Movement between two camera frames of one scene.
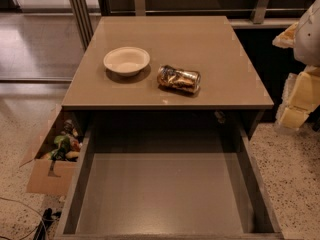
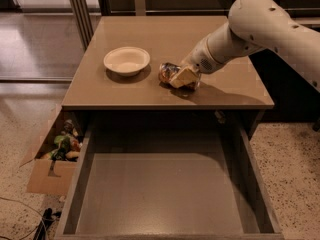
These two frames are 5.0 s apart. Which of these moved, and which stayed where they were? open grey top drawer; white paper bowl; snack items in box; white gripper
Moved: white gripper
Stayed: white paper bowl; open grey top drawer; snack items in box
